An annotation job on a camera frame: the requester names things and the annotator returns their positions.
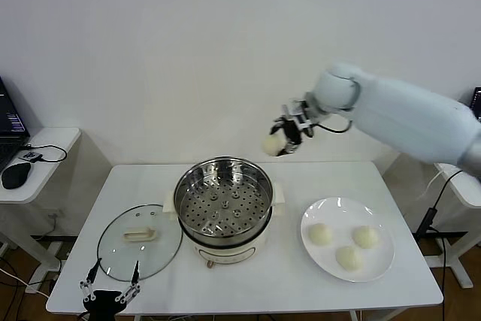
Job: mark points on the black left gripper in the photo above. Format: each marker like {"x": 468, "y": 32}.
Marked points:
{"x": 103, "y": 302}

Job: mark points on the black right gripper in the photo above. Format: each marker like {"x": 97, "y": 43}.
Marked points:
{"x": 295, "y": 131}

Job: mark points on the white steamed baozi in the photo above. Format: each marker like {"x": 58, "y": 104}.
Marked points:
{"x": 320, "y": 234}
{"x": 270, "y": 145}
{"x": 349, "y": 259}
{"x": 365, "y": 237}

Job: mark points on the round glass pot lid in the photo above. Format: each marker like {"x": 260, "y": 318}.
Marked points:
{"x": 124, "y": 257}

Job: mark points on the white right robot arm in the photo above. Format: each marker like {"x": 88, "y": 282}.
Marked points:
{"x": 398, "y": 118}

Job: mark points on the stainless steel steamer basket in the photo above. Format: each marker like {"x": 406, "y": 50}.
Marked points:
{"x": 225, "y": 206}

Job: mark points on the cream electric cooker pot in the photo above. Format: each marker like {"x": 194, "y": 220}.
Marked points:
{"x": 229, "y": 255}

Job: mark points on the white round plate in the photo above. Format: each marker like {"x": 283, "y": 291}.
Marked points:
{"x": 376, "y": 215}

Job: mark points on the black computer mouse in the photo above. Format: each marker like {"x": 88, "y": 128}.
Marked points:
{"x": 16, "y": 176}

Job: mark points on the white side desk with mouse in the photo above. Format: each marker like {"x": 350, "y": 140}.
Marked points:
{"x": 56, "y": 148}

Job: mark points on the small black adapter with sticker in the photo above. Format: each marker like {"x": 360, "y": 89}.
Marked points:
{"x": 30, "y": 155}

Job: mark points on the black laptop with dark screen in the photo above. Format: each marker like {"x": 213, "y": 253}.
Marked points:
{"x": 11, "y": 118}

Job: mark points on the black laptop with video windows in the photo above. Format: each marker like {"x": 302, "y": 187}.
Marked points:
{"x": 476, "y": 105}

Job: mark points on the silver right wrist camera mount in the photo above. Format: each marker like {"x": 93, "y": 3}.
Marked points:
{"x": 300, "y": 118}

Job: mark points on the wall power socket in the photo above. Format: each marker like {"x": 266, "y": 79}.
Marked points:
{"x": 54, "y": 217}

